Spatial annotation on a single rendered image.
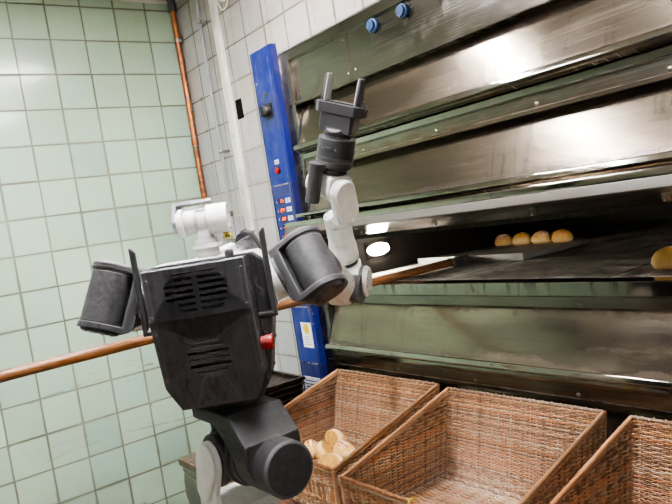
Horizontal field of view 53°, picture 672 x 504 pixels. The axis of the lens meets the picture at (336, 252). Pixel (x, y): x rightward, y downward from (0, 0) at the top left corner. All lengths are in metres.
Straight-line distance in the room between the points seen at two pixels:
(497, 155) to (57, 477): 2.29
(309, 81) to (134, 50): 1.10
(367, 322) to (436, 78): 0.93
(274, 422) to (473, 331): 0.89
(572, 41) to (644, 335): 0.74
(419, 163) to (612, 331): 0.79
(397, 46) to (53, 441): 2.16
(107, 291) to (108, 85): 1.98
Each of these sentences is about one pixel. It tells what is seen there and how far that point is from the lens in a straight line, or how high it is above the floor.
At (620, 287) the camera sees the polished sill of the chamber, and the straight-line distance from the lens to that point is 1.80.
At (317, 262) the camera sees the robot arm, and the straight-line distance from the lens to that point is 1.42.
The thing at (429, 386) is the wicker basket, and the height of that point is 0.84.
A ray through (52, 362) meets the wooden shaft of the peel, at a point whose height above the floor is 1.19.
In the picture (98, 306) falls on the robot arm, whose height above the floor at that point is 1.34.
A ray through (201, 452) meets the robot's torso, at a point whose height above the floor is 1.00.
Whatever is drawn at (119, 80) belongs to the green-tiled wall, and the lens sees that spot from 3.39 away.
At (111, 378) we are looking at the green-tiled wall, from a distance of 3.27.
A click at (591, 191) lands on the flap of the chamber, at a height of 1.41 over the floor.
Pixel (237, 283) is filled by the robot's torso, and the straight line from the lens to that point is 1.30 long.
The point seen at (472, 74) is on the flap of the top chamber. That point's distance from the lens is 2.01.
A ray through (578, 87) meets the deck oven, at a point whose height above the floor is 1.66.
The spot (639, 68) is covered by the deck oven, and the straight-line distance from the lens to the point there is 1.73.
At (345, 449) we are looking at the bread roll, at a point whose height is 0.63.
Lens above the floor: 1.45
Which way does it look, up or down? 3 degrees down
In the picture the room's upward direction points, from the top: 9 degrees counter-clockwise
